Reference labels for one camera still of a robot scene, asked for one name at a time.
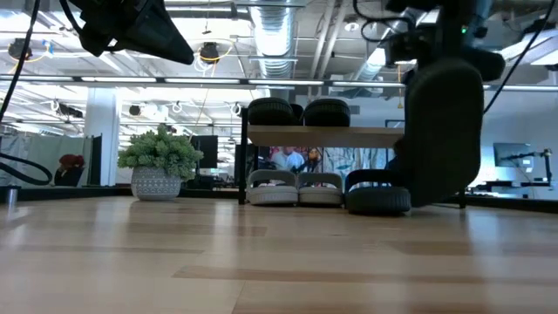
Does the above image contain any green potted plant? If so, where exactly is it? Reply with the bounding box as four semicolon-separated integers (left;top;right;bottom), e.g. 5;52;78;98
116;123;205;201

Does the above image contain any person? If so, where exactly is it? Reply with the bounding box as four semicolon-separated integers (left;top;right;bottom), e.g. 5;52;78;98
269;146;306;172
52;153;87;188

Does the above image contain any silver metal cylinder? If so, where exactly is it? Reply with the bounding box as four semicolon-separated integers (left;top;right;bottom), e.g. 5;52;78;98
4;186;21;211

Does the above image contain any silver ventilation duct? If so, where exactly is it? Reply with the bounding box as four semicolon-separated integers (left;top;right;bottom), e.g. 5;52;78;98
248;0;302;79

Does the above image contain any grey partition curtain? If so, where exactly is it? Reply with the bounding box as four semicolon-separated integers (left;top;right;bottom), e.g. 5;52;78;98
0;133;93;188

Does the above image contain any large ceiling light panel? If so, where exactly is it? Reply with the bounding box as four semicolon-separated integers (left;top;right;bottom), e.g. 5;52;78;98
496;30;558;66

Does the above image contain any black partition panel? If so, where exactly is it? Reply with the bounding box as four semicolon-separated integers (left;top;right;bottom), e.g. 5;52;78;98
88;133;104;187

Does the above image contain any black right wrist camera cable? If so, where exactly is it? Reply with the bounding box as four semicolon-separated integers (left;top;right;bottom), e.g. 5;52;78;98
351;0;396;44

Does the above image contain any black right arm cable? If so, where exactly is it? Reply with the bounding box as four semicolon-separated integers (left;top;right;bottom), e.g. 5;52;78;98
481;0;558;115

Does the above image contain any background monitor with lit screen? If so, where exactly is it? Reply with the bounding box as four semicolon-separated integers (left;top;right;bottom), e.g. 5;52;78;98
493;142;534;169

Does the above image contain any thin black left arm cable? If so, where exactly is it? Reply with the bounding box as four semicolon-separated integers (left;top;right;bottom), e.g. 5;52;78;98
0;0;42;124

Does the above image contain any black background monitor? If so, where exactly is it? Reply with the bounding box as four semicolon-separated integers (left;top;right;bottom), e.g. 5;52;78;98
190;134;219;169

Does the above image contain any wooden shelf with black frame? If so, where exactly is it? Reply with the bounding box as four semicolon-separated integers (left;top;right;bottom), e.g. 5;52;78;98
237;106;467;209

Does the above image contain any grey rubber slide sandal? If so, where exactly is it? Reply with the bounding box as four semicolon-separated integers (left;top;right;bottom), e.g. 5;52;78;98
297;171;345;206
246;168;301;206

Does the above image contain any thick black cable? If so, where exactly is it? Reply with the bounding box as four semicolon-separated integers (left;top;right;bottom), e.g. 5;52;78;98
0;151;53;187

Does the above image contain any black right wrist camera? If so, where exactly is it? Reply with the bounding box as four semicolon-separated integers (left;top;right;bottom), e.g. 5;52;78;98
384;31;439;67

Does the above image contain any black ceiling-mounted device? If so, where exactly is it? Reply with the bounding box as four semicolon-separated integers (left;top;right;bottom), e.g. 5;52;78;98
9;38;32;61
199;41;221;63

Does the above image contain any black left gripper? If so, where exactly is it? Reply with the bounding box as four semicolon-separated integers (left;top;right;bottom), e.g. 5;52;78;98
80;0;195;65

